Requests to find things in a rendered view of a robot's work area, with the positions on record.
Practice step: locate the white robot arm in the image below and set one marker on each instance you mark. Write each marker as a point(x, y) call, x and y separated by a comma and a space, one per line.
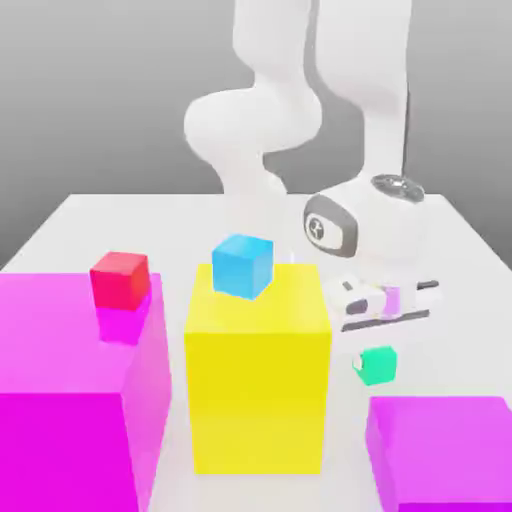
point(256, 120)

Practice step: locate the small red cube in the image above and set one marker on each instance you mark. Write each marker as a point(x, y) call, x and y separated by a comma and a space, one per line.
point(118, 282)

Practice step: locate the small blue cube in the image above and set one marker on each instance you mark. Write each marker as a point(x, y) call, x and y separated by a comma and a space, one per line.
point(240, 268)

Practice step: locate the small green cube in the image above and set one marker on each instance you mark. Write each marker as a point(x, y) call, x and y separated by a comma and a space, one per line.
point(380, 366)

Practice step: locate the large magenta box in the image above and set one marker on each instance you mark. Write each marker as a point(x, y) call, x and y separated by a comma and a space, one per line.
point(444, 448)
point(68, 400)

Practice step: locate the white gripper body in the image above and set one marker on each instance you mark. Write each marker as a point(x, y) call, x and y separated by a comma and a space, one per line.
point(384, 321)

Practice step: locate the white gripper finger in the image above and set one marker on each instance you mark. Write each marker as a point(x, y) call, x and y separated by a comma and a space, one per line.
point(357, 363)

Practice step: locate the large yellow box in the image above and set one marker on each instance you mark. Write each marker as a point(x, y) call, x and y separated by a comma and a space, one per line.
point(256, 380)

